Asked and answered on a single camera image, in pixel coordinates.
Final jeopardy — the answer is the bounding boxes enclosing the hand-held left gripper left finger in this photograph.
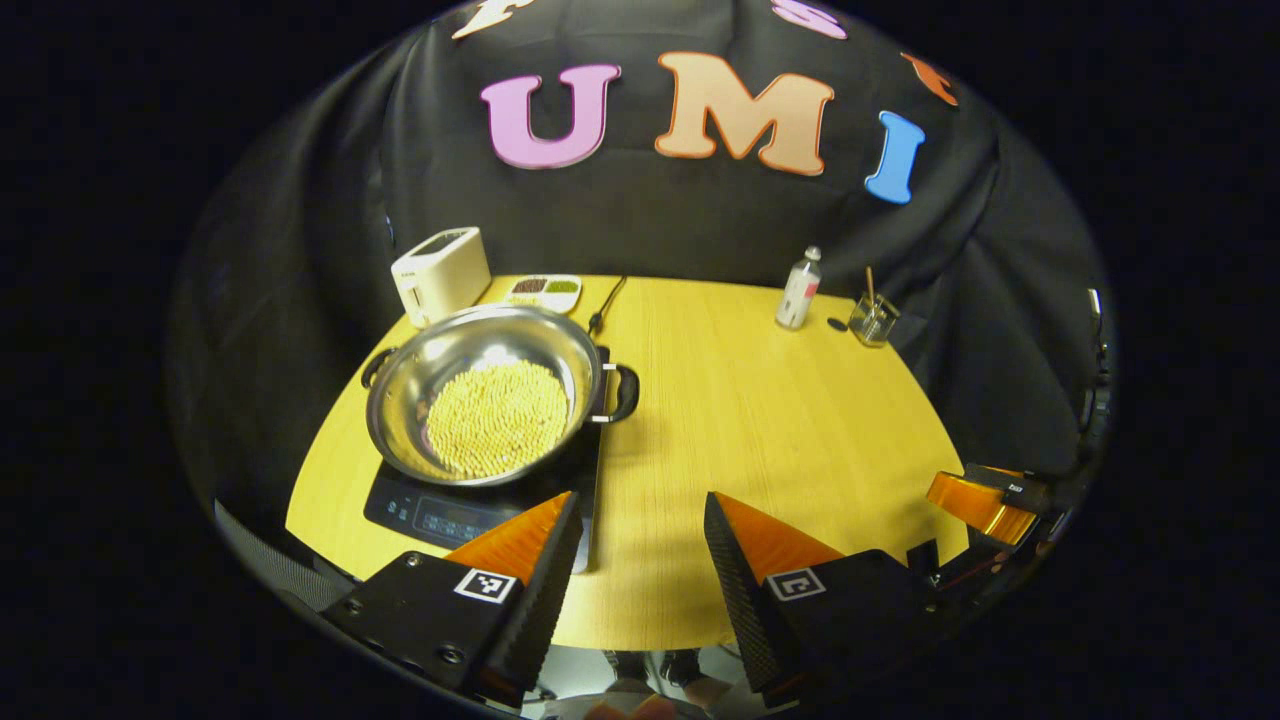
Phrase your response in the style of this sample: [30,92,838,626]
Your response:
[322,490,584,709]

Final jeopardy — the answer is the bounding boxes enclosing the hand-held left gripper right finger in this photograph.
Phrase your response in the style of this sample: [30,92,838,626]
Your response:
[703,490,943,709]

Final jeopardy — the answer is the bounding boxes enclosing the black induction cooktop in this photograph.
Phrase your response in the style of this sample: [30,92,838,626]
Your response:
[363,345,613,576]

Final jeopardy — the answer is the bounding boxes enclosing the steel pot with black handles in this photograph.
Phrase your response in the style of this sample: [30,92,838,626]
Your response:
[361,304,641,488]

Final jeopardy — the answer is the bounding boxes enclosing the person's dark shoe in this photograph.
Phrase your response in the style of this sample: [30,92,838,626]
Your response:
[658,650,706,691]

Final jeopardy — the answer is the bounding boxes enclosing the pile of yellow beans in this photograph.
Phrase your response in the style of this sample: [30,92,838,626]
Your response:
[426,360,569,479]

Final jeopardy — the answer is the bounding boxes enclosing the clear bottle with pink label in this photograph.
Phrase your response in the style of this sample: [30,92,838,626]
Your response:
[776,246,823,331]

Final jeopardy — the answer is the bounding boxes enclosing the white divided bean dish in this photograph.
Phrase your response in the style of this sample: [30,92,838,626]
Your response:
[503,274,583,315]

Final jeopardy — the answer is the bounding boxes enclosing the white toaster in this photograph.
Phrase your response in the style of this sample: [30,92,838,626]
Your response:
[391,227,492,329]

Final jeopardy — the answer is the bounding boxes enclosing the wire mesh holder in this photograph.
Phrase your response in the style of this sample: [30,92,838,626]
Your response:
[848,292,901,348]

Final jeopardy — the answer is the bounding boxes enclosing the black power cable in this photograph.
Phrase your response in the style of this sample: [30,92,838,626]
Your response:
[588,276,629,336]

